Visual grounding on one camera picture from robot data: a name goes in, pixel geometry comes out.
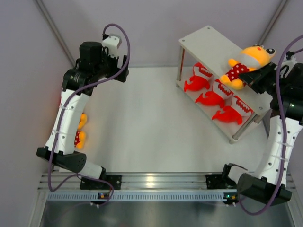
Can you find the red shark plush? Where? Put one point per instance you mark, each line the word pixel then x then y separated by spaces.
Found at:
pixel 216 96
pixel 200 79
pixel 235 112

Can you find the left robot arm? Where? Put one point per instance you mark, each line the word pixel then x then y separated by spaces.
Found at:
pixel 59 150

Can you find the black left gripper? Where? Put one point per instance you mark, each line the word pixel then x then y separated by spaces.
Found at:
pixel 104 55

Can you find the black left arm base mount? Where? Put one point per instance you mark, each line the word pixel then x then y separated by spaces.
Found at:
pixel 114 180

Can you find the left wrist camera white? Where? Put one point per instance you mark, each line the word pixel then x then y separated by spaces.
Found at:
pixel 112 42

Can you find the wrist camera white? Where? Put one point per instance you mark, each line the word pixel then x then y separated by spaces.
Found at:
pixel 112 42
pixel 289 61

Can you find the white two-tier shelf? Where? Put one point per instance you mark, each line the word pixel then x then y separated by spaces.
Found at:
pixel 212 49

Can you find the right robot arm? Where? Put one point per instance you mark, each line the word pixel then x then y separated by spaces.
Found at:
pixel 268 183

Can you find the red shark plush back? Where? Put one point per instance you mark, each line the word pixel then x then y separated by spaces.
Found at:
pixel 200 79

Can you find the yellow plush polka-dot front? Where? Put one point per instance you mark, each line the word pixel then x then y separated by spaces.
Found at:
pixel 80 139

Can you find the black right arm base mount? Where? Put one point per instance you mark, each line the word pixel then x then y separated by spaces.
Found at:
pixel 218 181

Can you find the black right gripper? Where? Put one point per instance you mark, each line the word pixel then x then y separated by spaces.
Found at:
pixel 256 76

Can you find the white slotted cable duct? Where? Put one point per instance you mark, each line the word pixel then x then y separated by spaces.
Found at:
pixel 144 196

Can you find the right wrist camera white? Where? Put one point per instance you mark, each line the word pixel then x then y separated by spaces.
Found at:
pixel 289 61

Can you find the yellow plush polka-dot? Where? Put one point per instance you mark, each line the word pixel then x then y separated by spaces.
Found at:
pixel 80 139
pixel 83 121
pixel 249 59

